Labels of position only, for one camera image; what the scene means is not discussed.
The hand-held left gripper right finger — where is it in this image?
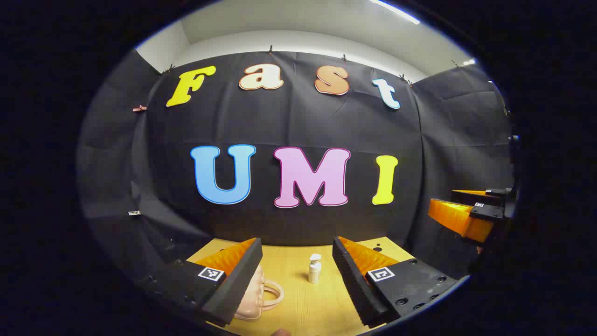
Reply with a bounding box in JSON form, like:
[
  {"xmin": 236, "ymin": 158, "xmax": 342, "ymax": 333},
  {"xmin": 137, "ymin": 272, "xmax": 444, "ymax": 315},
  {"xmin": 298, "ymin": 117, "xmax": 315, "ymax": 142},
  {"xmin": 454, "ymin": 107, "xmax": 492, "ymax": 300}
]
[{"xmin": 332, "ymin": 236, "xmax": 458, "ymax": 329}]

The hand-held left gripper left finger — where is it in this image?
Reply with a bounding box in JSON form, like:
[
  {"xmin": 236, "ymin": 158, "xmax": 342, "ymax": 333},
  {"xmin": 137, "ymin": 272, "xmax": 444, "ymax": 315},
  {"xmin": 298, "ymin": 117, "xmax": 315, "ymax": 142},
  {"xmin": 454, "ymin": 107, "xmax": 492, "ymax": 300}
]
[{"xmin": 138, "ymin": 237, "xmax": 264, "ymax": 327}]

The pink suitcase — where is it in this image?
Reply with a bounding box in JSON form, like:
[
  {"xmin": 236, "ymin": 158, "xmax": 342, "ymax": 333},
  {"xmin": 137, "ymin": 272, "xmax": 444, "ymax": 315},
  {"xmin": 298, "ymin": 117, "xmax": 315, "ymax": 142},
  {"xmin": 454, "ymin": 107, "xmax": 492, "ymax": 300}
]
[{"xmin": 233, "ymin": 265, "xmax": 285, "ymax": 322}]

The white pump bottle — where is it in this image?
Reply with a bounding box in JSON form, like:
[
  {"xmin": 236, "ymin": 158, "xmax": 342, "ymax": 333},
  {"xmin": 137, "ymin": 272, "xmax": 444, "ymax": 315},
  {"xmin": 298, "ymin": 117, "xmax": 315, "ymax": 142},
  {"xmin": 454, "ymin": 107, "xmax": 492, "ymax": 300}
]
[{"xmin": 308, "ymin": 253, "xmax": 322, "ymax": 284}]

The black backdrop cloth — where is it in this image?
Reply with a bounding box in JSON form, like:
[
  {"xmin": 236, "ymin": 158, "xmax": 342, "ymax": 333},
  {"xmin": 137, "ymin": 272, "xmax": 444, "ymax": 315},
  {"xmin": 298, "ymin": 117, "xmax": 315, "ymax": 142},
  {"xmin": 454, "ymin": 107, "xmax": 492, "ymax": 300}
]
[{"xmin": 77, "ymin": 49, "xmax": 516, "ymax": 299}]

